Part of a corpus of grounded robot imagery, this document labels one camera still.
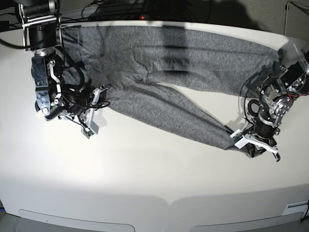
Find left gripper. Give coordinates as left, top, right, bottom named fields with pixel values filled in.
left=240, top=121, right=281, bottom=162

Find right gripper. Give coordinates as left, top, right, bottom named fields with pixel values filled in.
left=57, top=87, right=110, bottom=129

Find grey long-sleeve T-shirt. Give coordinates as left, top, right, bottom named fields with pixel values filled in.
left=62, top=26, right=281, bottom=150

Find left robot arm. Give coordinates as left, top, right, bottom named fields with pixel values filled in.
left=230, top=50, right=309, bottom=161

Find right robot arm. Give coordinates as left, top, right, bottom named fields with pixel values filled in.
left=0, top=0, right=110, bottom=138

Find white label plate on table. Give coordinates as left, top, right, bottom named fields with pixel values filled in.
left=282, top=201, right=309, bottom=216

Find black power strip red light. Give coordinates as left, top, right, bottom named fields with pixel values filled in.
left=84, top=11, right=182, bottom=22

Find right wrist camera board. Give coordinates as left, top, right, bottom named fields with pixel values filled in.
left=81, top=121, right=99, bottom=139

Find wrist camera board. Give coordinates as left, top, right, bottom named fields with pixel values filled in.
left=230, top=129, right=248, bottom=149
left=81, top=121, right=99, bottom=139

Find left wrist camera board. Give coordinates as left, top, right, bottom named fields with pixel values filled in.
left=230, top=129, right=248, bottom=149

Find black cables behind table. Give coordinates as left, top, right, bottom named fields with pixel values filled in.
left=79, top=0, right=218, bottom=22

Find metal stand frame right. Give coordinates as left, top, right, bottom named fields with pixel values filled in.
left=283, top=0, right=309, bottom=38

